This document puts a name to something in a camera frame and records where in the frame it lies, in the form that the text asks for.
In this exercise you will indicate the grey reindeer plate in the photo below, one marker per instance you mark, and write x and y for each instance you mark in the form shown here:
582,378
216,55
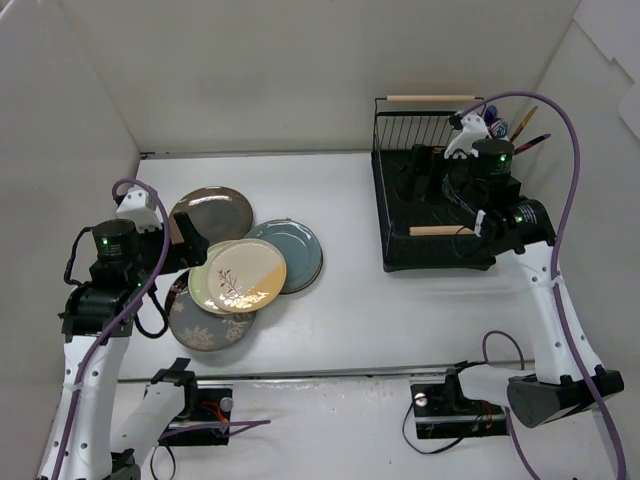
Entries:
202,331

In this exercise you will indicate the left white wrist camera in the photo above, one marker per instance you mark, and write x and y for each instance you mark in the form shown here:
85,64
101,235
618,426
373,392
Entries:
139,207

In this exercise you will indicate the blue patterned utensil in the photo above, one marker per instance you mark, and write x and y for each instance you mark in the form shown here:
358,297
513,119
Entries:
496,126

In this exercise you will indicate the black wire dish rack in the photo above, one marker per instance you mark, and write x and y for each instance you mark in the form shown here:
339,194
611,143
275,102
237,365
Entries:
417,234

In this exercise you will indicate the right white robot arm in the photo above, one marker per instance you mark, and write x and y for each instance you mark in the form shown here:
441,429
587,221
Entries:
493,218

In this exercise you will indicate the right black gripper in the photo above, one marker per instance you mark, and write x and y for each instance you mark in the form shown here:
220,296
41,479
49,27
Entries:
431,173

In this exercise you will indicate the cream and yellow plate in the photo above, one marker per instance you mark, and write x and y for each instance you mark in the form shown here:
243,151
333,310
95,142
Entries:
246,276

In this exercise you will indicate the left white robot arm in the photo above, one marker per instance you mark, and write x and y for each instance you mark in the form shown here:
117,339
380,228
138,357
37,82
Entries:
98,322

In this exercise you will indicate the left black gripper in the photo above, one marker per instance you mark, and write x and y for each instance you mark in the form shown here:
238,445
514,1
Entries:
179,245

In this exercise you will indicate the black striped plate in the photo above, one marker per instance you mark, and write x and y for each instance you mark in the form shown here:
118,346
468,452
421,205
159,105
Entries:
178,295

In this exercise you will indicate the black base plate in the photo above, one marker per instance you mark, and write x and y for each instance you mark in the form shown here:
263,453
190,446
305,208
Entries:
436,415
214,402

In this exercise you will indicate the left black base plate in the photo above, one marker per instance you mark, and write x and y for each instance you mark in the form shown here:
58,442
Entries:
214,402

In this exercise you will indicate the purple utensil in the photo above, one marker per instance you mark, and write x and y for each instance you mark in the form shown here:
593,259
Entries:
530,144

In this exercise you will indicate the blue-grey ceramic plate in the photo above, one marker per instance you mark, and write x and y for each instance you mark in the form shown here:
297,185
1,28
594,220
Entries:
298,245

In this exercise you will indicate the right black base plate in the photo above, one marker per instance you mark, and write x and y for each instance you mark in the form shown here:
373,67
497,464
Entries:
436,415

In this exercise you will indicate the pale green plate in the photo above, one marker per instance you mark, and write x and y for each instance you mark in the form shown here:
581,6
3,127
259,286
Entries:
197,281

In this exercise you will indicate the brown speckled plate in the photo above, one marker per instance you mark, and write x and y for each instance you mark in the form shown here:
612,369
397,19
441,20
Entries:
218,214

